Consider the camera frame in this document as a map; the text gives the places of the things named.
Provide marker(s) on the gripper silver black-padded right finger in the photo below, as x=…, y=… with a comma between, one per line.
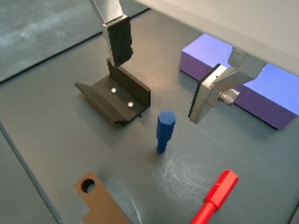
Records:
x=218, y=86

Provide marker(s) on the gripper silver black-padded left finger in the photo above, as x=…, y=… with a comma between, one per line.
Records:
x=116, y=30

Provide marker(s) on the brown block with holes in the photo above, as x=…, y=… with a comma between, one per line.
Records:
x=103, y=209

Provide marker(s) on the purple base board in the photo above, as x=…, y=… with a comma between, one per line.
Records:
x=270, y=97

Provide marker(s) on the blue hexagonal peg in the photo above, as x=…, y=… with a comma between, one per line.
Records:
x=164, y=129

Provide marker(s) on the red hexagonal peg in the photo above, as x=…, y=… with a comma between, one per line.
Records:
x=216, y=196

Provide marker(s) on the black angled bracket holder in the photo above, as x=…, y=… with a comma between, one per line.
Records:
x=120, y=96

